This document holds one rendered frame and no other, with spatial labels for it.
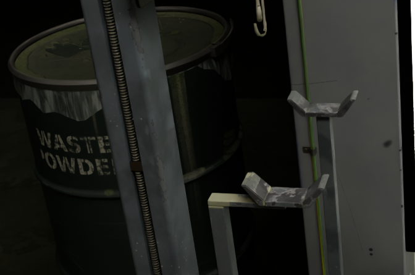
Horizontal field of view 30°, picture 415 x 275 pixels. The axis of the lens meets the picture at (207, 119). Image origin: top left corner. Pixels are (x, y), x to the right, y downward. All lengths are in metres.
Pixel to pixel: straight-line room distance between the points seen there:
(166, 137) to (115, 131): 0.06
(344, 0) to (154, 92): 0.50
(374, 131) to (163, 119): 0.55
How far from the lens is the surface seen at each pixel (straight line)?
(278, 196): 0.74
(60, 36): 2.20
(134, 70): 0.81
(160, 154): 0.85
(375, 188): 1.38
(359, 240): 1.44
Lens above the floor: 1.47
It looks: 24 degrees down
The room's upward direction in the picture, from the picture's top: 8 degrees counter-clockwise
